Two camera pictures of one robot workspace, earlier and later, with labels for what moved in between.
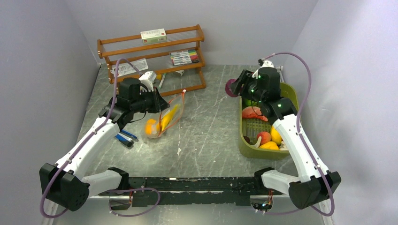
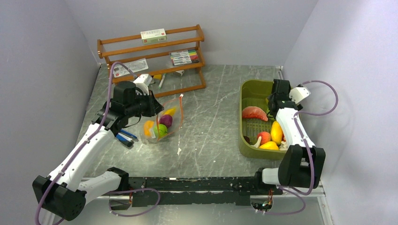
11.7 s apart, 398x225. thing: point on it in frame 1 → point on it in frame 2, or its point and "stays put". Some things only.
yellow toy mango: x=269 y=146 stays put
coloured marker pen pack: x=184 y=57 stays put
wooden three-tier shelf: x=176 y=57 stays put
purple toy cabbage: x=227 y=89 → x=166 y=119
